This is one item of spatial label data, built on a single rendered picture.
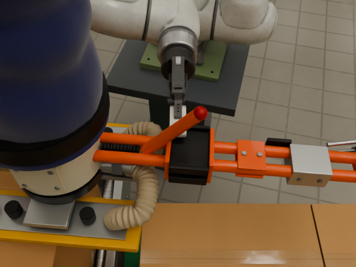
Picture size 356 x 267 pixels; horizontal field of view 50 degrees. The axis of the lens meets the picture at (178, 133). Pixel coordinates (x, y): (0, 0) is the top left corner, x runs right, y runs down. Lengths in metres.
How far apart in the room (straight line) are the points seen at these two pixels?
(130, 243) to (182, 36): 0.44
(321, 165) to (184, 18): 0.43
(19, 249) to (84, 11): 0.60
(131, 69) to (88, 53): 0.96
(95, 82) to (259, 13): 0.87
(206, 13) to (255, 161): 0.77
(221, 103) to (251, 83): 1.16
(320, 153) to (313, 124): 1.67
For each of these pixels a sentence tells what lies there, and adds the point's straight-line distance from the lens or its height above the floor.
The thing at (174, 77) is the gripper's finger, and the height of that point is 1.27.
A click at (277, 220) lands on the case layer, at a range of 1.39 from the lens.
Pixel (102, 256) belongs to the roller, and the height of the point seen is 0.55.
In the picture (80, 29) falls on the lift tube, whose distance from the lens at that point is 0.48.
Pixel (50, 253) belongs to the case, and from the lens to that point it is 0.92.
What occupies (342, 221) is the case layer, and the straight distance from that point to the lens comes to 1.46.
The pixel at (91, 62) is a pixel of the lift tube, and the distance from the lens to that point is 0.55.
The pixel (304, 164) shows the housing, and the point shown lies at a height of 1.21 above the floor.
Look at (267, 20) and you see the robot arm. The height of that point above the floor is 0.98.
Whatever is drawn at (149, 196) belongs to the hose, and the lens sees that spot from 0.69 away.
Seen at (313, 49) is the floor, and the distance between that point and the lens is 2.88.
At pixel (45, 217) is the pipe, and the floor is 1.13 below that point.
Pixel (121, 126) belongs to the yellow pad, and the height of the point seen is 1.10.
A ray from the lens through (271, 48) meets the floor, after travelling 2.80.
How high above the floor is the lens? 1.78
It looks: 53 degrees down
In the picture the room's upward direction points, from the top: straight up
